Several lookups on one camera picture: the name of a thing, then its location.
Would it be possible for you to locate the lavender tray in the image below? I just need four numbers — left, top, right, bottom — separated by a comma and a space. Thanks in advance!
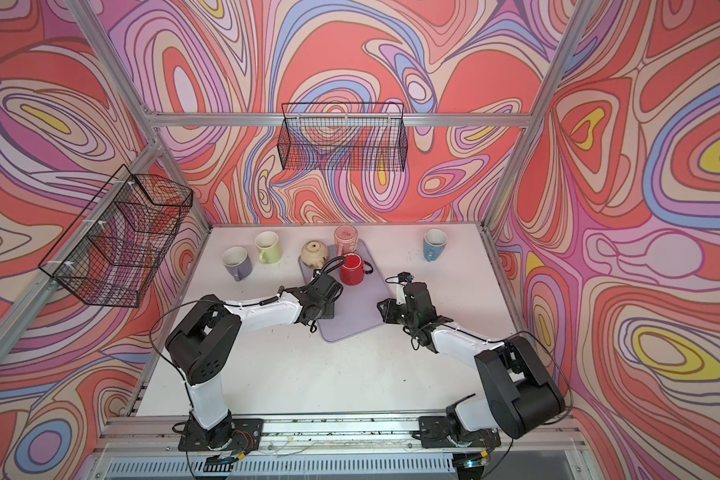
299, 242, 391, 342

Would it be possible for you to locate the light green mug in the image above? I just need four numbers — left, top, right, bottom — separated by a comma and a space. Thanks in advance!
255, 231, 282, 264

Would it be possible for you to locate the black wire basket left wall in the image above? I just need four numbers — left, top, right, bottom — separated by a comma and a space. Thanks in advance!
38, 166, 194, 308

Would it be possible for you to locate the red mug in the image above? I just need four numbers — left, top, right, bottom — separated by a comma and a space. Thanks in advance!
339, 252, 374, 286

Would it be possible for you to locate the beige ceramic teapot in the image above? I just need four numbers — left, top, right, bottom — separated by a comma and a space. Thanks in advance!
300, 240, 329, 269

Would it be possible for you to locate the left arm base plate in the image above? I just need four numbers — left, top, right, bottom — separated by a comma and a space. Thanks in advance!
172, 416, 264, 453

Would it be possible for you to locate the pink patterned mug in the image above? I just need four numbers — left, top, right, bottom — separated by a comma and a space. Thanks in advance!
334, 224, 359, 256

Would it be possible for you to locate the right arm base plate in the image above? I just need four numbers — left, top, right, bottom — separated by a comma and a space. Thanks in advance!
411, 415, 502, 451

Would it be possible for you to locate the blue floral mug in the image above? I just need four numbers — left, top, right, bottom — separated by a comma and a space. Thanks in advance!
422, 229, 448, 262

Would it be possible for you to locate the black wire basket wall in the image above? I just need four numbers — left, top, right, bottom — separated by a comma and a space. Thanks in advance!
277, 101, 408, 172
38, 166, 194, 308

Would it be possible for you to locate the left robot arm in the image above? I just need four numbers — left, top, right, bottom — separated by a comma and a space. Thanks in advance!
165, 256, 346, 453

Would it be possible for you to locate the lavender mug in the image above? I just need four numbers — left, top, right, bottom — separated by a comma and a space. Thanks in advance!
222, 246, 253, 282

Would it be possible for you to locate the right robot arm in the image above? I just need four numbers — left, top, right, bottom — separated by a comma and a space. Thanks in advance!
377, 272, 567, 446

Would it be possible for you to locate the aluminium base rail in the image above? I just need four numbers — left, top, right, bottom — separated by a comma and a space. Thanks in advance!
78, 411, 604, 479

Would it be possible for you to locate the black wire basket back wall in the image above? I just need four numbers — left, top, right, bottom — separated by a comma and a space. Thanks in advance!
277, 101, 408, 172

